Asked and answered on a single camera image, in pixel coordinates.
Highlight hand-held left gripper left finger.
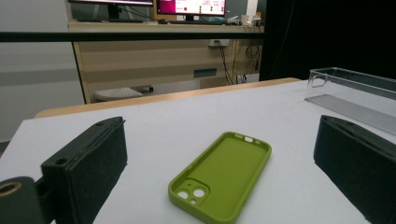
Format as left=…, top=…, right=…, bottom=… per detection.
left=41, top=116, right=129, bottom=224

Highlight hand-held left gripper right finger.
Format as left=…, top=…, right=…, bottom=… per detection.
left=313, top=114, right=396, bottom=224

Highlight clear plastic tray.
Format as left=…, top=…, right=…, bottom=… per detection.
left=304, top=66, right=396, bottom=136

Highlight green phone case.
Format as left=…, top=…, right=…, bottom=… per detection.
left=167, top=131, right=273, bottom=224

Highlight round chair base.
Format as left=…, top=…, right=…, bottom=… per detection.
left=92, top=85, right=154, bottom=103

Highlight white cabinet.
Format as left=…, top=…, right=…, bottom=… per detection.
left=0, top=0, right=87, bottom=143

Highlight white table mat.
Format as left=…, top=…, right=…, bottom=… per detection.
left=0, top=78, right=396, bottom=224

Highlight wooden desk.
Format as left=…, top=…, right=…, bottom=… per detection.
left=68, top=21, right=265, bottom=105

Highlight black curtain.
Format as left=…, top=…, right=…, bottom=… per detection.
left=259, top=0, right=396, bottom=82

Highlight dark monitor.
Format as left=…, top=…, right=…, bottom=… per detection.
left=68, top=0, right=154, bottom=22

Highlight black keyboard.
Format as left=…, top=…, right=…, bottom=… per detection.
left=158, top=19, right=227, bottom=26

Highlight white power socket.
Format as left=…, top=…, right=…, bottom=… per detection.
left=208, top=39, right=230, bottom=48

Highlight monitor with pink screen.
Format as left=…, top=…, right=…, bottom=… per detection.
left=156, top=0, right=227, bottom=21

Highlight black horizontal frame bar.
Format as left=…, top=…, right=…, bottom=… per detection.
left=0, top=32, right=265, bottom=43

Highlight grey desk handle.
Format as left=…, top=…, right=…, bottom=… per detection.
left=193, top=68, right=218, bottom=78

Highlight black hanging cables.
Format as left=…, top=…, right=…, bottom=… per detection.
left=216, top=40, right=261, bottom=86

